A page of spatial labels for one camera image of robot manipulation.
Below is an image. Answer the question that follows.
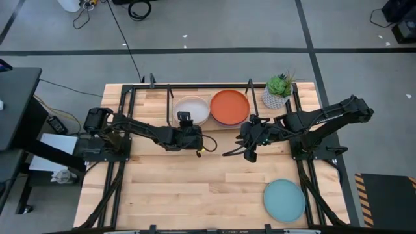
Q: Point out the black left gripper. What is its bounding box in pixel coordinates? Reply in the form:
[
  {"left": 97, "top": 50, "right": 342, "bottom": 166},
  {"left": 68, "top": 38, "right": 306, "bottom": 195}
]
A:
[{"left": 167, "top": 111, "right": 205, "bottom": 159}]

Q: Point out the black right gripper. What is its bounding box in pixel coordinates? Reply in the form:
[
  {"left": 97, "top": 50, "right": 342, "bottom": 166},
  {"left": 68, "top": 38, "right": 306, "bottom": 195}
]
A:
[{"left": 240, "top": 114, "right": 277, "bottom": 163}]

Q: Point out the grey round plate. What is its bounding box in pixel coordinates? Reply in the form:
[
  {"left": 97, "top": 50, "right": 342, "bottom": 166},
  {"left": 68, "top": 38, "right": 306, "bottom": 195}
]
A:
[{"left": 172, "top": 95, "right": 211, "bottom": 128}]

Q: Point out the orange-red round plate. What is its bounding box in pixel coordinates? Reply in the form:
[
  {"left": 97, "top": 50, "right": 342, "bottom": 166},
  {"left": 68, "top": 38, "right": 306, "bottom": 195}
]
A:
[{"left": 209, "top": 89, "right": 251, "bottom": 127}]

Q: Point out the green succulent in white pot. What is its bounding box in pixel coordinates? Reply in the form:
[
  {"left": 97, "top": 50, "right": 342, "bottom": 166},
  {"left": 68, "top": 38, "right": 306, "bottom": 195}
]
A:
[{"left": 261, "top": 70, "right": 303, "bottom": 110}]

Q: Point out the light teal round plate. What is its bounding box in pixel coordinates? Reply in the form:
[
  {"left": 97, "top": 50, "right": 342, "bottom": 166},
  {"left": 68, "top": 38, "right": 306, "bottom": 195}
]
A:
[{"left": 263, "top": 179, "right": 307, "bottom": 224}]

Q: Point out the black power adapter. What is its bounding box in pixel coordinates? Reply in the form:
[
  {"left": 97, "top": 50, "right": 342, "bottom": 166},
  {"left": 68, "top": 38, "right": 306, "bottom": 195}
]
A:
[{"left": 46, "top": 115, "right": 70, "bottom": 136}]

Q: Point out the crumpled clear plastic bag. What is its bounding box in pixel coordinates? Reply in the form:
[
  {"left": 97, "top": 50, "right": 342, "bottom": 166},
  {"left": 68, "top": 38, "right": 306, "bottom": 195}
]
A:
[{"left": 50, "top": 168, "right": 79, "bottom": 185}]

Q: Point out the black mat with hazard stripes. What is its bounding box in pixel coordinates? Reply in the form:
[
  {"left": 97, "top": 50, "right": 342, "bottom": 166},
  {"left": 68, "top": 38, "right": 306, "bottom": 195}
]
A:
[{"left": 354, "top": 172, "right": 416, "bottom": 229}]

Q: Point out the white flat box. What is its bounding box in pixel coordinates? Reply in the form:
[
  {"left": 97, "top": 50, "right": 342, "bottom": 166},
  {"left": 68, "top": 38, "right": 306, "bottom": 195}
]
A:
[{"left": 28, "top": 133, "right": 81, "bottom": 173}]

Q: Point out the black desk top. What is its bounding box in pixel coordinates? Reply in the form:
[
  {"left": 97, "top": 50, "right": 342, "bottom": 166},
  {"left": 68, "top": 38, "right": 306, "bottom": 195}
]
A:
[{"left": 0, "top": 67, "right": 43, "bottom": 153}]

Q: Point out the white bucket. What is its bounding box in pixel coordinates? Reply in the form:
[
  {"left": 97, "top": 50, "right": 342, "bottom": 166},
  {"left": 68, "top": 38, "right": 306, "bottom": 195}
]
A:
[{"left": 57, "top": 0, "right": 81, "bottom": 13}]

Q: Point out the black equipment case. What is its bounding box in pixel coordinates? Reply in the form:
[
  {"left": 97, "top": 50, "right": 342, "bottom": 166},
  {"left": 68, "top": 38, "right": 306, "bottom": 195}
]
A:
[{"left": 391, "top": 19, "right": 416, "bottom": 45}]

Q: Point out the black bag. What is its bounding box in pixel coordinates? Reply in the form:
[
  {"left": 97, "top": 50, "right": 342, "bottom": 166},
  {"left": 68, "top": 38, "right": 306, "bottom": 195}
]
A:
[{"left": 382, "top": 0, "right": 416, "bottom": 23}]

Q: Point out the black wire dish rack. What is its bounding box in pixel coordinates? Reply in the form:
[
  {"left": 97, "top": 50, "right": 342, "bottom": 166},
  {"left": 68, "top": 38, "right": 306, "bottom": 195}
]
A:
[{"left": 164, "top": 78, "right": 259, "bottom": 137}]

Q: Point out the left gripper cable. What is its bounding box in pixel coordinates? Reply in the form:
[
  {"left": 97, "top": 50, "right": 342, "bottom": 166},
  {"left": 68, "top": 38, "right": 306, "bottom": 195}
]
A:
[{"left": 198, "top": 132, "right": 218, "bottom": 153}]

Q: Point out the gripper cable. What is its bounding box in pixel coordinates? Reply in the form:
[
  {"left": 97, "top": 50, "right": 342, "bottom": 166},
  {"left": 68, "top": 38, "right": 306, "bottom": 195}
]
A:
[
  {"left": 222, "top": 142, "right": 248, "bottom": 157},
  {"left": 198, "top": 132, "right": 218, "bottom": 153}
]

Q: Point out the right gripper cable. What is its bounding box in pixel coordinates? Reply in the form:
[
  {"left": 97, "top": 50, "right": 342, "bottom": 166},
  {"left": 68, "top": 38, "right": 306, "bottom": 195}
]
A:
[{"left": 222, "top": 142, "right": 248, "bottom": 157}]

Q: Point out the black metal table frame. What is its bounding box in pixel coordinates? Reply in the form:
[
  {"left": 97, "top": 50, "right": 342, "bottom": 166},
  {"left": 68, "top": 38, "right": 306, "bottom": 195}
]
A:
[{"left": 79, "top": 83, "right": 350, "bottom": 229}]

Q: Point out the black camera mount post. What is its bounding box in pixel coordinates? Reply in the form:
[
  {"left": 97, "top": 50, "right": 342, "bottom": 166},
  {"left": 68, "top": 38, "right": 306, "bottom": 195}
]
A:
[{"left": 140, "top": 72, "right": 157, "bottom": 90}]

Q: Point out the long black floor cable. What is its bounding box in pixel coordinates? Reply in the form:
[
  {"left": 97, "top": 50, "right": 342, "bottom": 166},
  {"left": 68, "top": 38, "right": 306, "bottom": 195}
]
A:
[{"left": 105, "top": 0, "right": 144, "bottom": 83}]

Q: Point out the thin black desk cable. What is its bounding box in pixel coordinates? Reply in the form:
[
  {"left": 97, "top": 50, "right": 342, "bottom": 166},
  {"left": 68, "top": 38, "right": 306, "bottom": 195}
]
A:
[{"left": 38, "top": 79, "right": 103, "bottom": 98}]

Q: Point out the coiled black cable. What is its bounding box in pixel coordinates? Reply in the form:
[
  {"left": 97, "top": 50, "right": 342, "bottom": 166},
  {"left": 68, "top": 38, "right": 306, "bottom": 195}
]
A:
[{"left": 127, "top": 0, "right": 153, "bottom": 22}]

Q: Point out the yellow cable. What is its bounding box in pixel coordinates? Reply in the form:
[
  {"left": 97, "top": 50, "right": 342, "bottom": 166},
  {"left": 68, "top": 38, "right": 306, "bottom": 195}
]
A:
[{"left": 33, "top": 94, "right": 83, "bottom": 131}]

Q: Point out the black desk leg frame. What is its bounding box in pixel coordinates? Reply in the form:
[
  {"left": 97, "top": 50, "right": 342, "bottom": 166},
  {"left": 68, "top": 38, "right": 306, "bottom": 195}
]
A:
[{"left": 0, "top": 96, "right": 88, "bottom": 215}]

